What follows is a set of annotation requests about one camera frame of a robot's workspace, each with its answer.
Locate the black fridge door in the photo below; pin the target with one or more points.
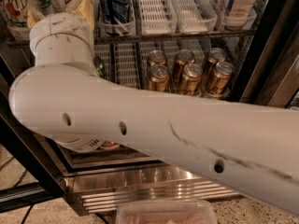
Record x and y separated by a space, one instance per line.
27 151

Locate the clear plastic container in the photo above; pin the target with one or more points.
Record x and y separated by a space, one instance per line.
166 212

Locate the stainless steel fridge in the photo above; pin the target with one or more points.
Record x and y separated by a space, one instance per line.
266 73

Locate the rear right green can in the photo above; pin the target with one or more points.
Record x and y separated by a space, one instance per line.
100 66

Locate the front middle gold can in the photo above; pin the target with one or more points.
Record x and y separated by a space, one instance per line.
190 78

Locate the front middle red can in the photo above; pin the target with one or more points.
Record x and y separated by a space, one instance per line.
109 145

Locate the blue pepsi can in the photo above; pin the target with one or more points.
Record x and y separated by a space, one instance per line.
116 16

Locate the rear right gold can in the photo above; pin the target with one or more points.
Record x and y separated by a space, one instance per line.
212 57

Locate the rear left gold can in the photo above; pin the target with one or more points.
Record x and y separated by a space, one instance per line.
157 57

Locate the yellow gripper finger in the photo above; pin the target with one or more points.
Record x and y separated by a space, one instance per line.
33 17
83 9

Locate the top wire shelf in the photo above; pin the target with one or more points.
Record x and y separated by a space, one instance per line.
153 38

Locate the front right gold can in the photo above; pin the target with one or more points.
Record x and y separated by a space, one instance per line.
219 78

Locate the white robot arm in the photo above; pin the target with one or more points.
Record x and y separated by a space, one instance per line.
252 149

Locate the white can top right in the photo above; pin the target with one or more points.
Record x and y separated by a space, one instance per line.
233 14

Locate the front left gold can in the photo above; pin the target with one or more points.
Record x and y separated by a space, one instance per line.
158 78

